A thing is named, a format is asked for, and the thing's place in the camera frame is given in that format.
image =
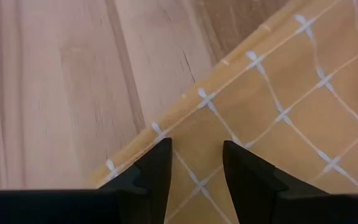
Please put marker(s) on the yellow checked towel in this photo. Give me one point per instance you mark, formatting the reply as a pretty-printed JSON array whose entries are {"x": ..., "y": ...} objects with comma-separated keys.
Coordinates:
[{"x": 291, "y": 109}]

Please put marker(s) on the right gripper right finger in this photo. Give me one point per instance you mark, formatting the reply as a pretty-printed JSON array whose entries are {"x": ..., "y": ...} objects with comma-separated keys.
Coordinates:
[{"x": 275, "y": 205}]

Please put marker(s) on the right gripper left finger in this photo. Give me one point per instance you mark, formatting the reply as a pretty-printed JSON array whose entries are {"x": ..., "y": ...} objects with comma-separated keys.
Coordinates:
[{"x": 104, "y": 208}]

